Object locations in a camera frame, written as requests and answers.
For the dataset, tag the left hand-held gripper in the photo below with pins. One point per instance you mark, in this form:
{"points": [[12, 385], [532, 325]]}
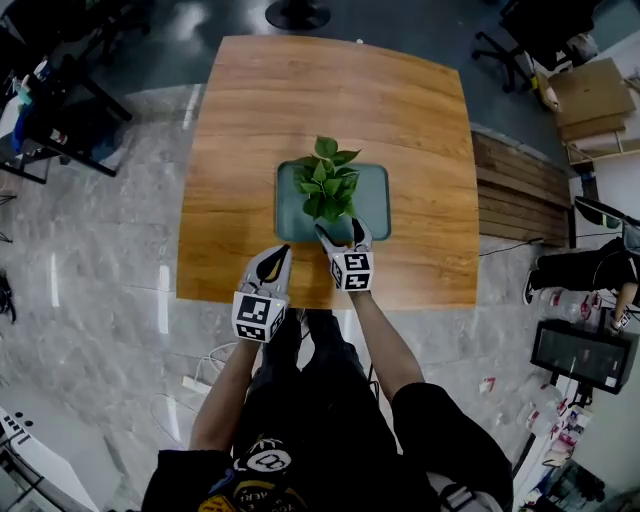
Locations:
{"points": [[254, 312]]}

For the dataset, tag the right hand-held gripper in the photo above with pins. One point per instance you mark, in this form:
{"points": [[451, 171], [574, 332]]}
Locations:
{"points": [[352, 272]]}

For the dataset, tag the grey-green plastic tray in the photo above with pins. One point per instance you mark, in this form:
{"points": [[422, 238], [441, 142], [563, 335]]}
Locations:
{"points": [[372, 200]]}

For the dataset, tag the green potted flower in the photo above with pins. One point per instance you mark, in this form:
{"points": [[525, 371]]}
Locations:
{"points": [[327, 192]]}

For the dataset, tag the person's left forearm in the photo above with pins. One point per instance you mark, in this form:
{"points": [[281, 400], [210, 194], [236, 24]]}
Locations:
{"points": [[225, 395]]}

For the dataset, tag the person's right forearm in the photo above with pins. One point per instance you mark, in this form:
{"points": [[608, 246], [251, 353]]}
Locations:
{"points": [[387, 345]]}

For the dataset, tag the person's black trousers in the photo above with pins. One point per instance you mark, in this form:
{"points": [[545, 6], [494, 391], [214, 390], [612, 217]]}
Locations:
{"points": [[325, 370]]}

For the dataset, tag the white power strip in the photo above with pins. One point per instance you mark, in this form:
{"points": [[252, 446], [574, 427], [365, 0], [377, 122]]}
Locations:
{"points": [[197, 385]]}

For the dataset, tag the wooden slatted pallet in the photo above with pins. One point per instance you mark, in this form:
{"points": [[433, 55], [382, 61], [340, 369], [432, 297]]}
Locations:
{"points": [[520, 192]]}

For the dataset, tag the red white paper scrap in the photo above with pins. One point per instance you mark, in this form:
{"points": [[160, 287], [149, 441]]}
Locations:
{"points": [[487, 385]]}

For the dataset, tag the person's black printed shirt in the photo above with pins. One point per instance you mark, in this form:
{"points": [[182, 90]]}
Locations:
{"points": [[440, 440]]}

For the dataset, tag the clear plastic bottle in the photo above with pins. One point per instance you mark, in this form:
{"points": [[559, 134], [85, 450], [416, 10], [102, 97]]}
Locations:
{"points": [[545, 412], [565, 301]]}

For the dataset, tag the black round chair base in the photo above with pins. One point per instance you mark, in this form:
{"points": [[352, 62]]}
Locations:
{"points": [[297, 12]]}

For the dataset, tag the black angled device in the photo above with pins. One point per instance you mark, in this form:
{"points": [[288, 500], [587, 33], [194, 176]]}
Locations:
{"points": [[600, 215]]}

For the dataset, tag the black box with window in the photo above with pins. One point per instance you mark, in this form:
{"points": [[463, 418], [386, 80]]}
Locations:
{"points": [[582, 356]]}

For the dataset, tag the black office chair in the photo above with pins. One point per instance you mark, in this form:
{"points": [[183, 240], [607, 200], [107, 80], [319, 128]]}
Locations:
{"points": [[540, 35]]}

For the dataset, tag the brown cardboard boxes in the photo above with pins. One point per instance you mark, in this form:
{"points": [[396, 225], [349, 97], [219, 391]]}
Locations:
{"points": [[592, 97]]}

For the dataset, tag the blue cloth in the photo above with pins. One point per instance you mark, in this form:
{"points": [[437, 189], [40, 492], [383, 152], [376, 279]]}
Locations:
{"points": [[22, 115]]}

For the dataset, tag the white machine panel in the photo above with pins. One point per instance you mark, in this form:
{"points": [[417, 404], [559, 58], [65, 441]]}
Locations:
{"points": [[35, 450]]}

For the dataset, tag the pile of red white packets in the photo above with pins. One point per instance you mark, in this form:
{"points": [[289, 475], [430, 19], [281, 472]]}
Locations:
{"points": [[567, 437]]}

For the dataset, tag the black metal frame desk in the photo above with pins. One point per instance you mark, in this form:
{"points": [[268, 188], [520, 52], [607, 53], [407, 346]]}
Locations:
{"points": [[75, 75]]}

